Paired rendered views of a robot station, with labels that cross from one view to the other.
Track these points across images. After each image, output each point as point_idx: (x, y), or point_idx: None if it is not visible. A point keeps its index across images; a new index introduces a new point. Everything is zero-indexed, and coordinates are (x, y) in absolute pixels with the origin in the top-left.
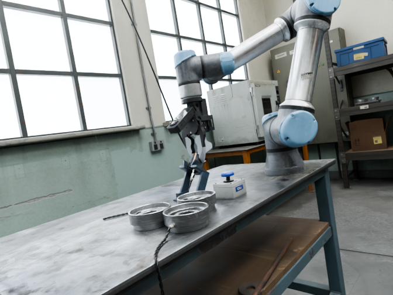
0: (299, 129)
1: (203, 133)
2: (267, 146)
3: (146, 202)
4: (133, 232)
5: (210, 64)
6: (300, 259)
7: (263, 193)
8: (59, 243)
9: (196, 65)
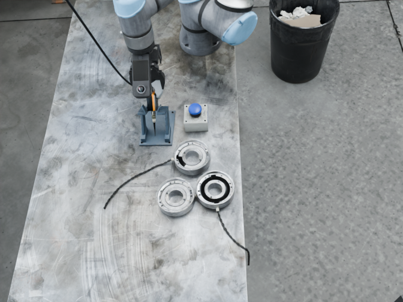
0: (244, 32)
1: (164, 78)
2: (188, 26)
3: (102, 154)
4: (175, 220)
5: (166, 1)
6: None
7: (226, 111)
8: (118, 261)
9: (152, 11)
